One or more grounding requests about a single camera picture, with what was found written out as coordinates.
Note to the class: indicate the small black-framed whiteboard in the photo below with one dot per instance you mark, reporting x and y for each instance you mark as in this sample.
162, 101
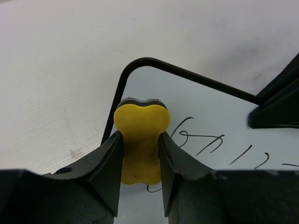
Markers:
256, 170

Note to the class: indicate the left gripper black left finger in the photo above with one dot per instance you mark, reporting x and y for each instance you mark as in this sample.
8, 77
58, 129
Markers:
99, 172

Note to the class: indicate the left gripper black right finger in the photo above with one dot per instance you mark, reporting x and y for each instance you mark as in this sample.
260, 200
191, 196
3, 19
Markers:
188, 186

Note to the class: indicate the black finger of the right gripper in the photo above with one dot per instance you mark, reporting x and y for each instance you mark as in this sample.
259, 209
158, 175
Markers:
279, 106

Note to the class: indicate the yellow black whiteboard eraser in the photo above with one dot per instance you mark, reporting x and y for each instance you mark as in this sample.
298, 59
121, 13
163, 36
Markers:
141, 122

